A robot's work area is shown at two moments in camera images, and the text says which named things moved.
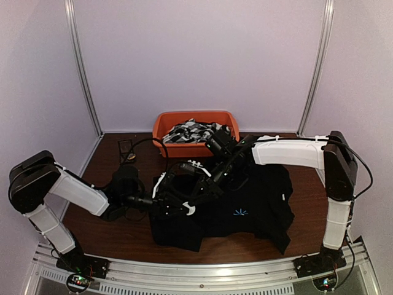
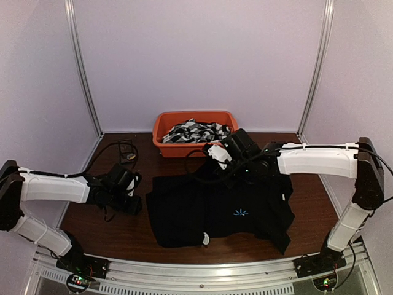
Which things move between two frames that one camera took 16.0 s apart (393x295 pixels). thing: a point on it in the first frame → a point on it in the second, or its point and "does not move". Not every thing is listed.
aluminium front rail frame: (276, 276) does not move
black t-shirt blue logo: (263, 205) does not move
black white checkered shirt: (192, 131) does not move
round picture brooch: (191, 208) → (206, 239)
